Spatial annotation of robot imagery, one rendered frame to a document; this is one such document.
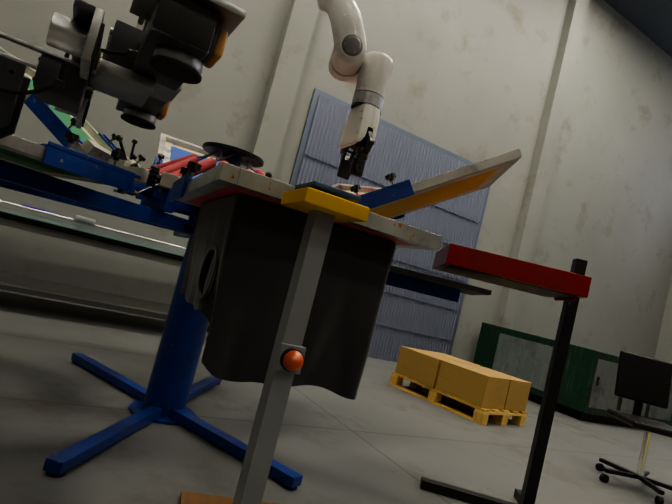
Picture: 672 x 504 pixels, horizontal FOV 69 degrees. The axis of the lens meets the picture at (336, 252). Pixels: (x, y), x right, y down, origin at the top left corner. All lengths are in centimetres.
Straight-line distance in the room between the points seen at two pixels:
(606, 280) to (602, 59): 392
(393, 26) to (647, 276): 710
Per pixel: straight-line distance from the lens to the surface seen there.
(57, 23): 78
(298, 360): 89
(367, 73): 123
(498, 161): 224
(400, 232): 123
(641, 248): 1119
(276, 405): 94
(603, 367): 673
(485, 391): 441
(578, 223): 956
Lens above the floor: 80
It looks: 4 degrees up
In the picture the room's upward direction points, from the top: 14 degrees clockwise
